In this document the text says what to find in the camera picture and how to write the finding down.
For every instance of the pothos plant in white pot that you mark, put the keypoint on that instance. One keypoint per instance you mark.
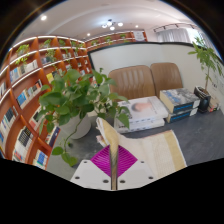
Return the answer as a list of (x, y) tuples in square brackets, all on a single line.
[(78, 128)]

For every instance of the multi-bulb ceiling lamp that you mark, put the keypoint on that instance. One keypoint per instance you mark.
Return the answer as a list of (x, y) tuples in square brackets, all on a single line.
[(111, 24)]

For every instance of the white face-print book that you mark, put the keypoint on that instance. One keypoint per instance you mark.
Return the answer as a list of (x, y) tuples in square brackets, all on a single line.
[(143, 108)]

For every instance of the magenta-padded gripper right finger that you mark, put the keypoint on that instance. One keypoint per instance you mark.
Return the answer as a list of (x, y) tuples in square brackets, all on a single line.
[(128, 166)]

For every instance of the cream yellow-striped towel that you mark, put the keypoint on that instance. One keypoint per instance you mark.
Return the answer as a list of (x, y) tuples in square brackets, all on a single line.
[(156, 150)]

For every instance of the tall plant in black pot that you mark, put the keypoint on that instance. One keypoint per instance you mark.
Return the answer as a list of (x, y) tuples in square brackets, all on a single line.
[(203, 100)]

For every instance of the brown leather chair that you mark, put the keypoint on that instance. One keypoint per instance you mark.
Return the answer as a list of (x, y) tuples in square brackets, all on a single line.
[(166, 76), (131, 81)]

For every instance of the stack of small books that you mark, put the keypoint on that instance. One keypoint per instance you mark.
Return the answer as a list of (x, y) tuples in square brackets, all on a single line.
[(214, 106)]

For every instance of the black track light rail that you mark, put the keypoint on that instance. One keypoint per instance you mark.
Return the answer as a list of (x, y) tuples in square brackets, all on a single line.
[(175, 26)]

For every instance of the white framed shelf sign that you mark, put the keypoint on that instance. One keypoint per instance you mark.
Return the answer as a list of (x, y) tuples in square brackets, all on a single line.
[(140, 36)]

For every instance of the recessed ceiling lights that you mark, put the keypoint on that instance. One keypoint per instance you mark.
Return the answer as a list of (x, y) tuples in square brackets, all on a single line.
[(43, 17)]

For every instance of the orange wooden bookshelf unit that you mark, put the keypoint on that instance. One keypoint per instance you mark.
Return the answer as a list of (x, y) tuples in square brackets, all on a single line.
[(23, 110)]

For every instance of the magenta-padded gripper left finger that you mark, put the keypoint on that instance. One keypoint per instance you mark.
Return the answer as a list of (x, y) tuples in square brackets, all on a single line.
[(96, 173)]

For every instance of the thick blue-spine book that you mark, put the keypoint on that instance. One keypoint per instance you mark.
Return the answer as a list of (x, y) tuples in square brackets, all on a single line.
[(181, 116), (178, 98)]

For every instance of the white thick book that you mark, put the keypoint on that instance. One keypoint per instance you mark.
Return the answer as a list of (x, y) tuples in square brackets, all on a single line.
[(143, 126)]

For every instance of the white curtains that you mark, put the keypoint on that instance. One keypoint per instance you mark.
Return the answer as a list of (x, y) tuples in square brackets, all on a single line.
[(176, 35)]

